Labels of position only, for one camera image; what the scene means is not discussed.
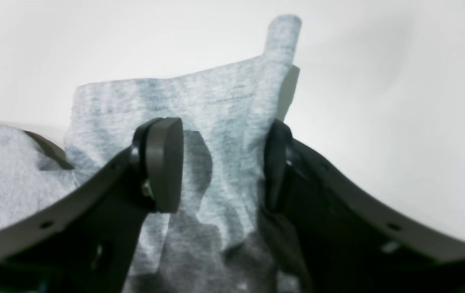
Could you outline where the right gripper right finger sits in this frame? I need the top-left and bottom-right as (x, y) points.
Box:
(262, 120), (465, 293)

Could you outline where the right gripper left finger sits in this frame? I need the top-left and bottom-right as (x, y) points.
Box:
(0, 118), (184, 293)

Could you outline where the grey T-shirt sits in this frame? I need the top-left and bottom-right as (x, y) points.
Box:
(0, 15), (310, 293)

